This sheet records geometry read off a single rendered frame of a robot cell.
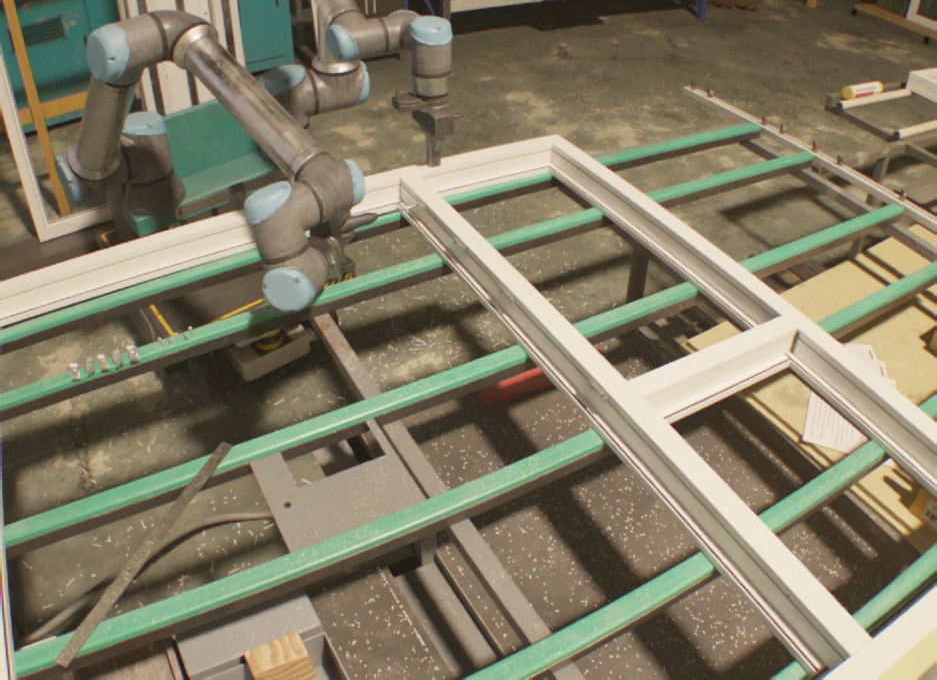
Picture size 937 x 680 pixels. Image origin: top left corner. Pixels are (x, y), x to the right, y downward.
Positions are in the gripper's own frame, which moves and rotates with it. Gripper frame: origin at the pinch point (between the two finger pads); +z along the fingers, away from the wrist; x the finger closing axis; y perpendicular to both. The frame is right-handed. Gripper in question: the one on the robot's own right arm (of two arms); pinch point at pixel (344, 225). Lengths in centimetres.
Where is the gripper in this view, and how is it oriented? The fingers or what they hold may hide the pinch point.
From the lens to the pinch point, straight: 164.1
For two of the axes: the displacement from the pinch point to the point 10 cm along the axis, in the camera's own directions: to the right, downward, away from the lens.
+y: 9.8, -0.1, -2.0
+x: -1.0, -8.9, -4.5
